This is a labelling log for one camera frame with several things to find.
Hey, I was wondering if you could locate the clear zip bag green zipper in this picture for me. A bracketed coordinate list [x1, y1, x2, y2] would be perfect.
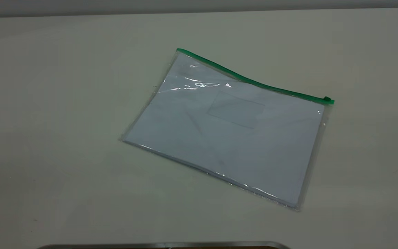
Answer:
[119, 48, 335, 211]

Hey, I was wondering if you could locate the grey metal edge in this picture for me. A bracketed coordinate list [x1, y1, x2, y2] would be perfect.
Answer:
[37, 241, 291, 249]

